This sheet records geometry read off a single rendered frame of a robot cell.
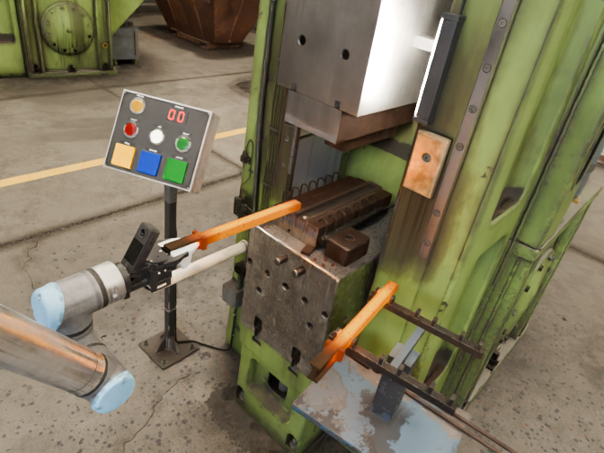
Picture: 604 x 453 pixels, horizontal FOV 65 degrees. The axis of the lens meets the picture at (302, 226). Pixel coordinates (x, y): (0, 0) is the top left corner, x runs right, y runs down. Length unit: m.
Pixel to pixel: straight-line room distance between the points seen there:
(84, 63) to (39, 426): 4.67
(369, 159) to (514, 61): 0.80
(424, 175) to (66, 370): 0.96
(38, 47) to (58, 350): 5.27
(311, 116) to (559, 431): 1.90
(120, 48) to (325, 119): 5.49
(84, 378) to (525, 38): 1.15
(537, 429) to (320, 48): 1.96
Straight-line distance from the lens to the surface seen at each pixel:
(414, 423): 1.39
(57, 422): 2.23
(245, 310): 1.80
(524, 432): 2.55
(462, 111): 1.29
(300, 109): 1.41
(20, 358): 0.89
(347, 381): 1.41
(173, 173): 1.68
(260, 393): 2.05
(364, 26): 1.26
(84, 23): 6.10
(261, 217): 1.33
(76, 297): 1.06
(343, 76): 1.30
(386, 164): 1.84
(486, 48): 1.26
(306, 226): 1.50
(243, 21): 8.08
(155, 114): 1.75
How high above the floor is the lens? 1.75
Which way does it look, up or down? 31 degrees down
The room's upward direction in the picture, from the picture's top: 10 degrees clockwise
